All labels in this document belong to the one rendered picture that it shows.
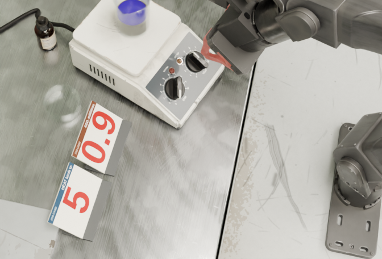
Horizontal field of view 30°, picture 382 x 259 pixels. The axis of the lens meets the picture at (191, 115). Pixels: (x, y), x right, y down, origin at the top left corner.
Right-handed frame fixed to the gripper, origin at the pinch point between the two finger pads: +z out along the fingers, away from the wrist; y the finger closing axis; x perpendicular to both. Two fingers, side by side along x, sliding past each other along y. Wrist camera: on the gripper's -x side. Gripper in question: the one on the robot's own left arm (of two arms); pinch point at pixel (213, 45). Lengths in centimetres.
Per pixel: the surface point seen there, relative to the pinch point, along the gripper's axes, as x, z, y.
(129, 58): -6.6, 7.5, 7.1
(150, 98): -0.5, 7.9, 9.2
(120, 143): 1.3, 12.5, 15.8
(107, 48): -9.6, 9.3, 7.5
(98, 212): 4.4, 10.6, 26.1
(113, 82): -5.2, 12.4, 9.4
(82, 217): 3.0, 10.6, 28.1
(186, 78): 1.9, 7.4, 3.0
